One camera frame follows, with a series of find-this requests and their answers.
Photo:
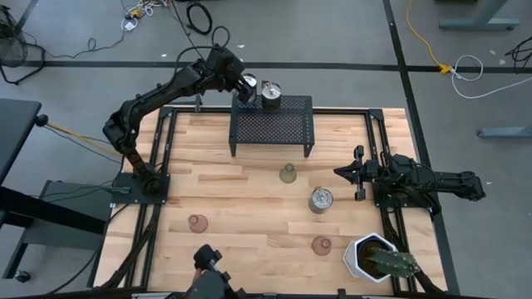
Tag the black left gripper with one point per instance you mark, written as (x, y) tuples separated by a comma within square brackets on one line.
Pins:
[(224, 66)]

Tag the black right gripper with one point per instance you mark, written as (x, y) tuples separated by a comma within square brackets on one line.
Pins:
[(361, 174)]

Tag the ribbed metal candle tin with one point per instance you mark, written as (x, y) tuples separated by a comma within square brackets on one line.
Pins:
[(249, 81), (271, 104)]

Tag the orange label metal candle tin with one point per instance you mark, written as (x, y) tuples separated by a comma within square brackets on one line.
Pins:
[(320, 201)]

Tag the pink glass candlestick holder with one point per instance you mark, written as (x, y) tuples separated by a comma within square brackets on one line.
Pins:
[(198, 224), (322, 246)]

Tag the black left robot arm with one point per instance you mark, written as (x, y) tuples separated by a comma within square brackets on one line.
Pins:
[(137, 108)]

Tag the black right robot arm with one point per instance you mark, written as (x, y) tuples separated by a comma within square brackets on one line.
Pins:
[(457, 182)]

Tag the black perforated metal shelf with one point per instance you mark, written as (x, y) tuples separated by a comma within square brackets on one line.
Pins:
[(270, 128)]

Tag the clear ribbed glass vase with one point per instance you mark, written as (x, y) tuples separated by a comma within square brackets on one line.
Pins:
[(287, 174)]

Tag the white hexagonal planter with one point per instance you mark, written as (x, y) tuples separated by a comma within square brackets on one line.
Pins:
[(351, 257)]

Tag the green cactus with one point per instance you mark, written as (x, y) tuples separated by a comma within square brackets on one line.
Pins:
[(392, 262)]

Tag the white power strip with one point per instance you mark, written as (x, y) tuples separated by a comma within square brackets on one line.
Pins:
[(129, 25)]

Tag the grey desk foot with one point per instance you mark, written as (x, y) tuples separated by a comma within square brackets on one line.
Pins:
[(478, 23), (507, 132)]

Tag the black desk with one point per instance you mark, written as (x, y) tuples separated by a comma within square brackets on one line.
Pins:
[(16, 133)]

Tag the black mesh office chair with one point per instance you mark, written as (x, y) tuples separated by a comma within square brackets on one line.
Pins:
[(12, 45)]

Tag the black caster wheel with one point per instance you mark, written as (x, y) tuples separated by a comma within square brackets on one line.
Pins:
[(21, 276)]

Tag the black aluminium table frame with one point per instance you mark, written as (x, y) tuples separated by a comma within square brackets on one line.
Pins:
[(199, 110)]

